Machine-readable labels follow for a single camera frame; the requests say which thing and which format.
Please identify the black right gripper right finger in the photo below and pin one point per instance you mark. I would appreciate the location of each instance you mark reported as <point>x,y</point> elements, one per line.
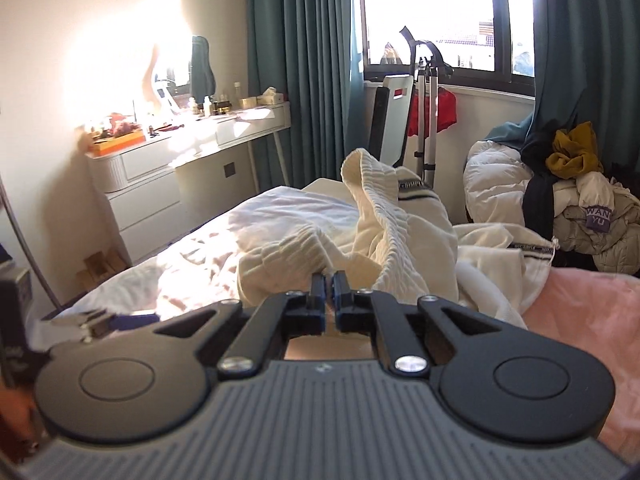
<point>378,315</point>

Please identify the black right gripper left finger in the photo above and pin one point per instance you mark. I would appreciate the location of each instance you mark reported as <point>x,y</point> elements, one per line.
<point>265,336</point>

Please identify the cream white knit garment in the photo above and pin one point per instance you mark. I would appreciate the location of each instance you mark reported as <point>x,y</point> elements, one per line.
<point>405,244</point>

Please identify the white vanity dresser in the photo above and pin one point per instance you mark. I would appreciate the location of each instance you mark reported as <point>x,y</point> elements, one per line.
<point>156,192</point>

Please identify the white puffy duvet pile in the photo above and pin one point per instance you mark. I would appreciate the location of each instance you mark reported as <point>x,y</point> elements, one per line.
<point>494,183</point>

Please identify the black garment on pile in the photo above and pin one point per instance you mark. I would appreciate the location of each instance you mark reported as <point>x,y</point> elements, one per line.
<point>538,200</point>

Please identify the red cloth on rack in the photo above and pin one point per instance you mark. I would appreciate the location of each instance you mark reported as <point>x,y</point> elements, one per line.
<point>447,111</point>

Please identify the pastel pink bed duvet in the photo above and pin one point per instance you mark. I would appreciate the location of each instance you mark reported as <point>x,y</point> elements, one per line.
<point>591,311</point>

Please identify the beige jacket purple patch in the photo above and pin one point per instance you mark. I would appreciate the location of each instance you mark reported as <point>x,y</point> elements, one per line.
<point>598,217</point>

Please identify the silver tripod stand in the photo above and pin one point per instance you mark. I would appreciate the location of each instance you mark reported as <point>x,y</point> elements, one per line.
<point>426,65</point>

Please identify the orange tray on dresser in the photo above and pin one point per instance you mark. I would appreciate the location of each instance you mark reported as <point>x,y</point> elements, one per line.
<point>113,145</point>

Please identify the mustard yellow garment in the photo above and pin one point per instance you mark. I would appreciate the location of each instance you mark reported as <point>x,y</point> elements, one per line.
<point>574,152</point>

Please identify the teal curtain left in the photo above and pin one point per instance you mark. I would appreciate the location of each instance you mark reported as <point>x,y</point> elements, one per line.
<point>308,50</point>

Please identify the teal curtain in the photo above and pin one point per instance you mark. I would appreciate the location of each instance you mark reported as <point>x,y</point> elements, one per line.
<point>308,50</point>
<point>586,70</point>

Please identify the vanity mirror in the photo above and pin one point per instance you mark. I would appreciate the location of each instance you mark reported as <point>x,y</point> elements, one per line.
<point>179,72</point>

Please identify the teal curtain right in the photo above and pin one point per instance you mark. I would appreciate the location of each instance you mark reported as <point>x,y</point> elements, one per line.
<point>586,70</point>

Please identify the white chair with black frame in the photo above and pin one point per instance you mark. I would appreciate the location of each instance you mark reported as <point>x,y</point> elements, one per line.
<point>388,132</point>

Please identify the window with black frame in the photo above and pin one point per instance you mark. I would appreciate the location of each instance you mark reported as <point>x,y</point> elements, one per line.
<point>488,43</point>

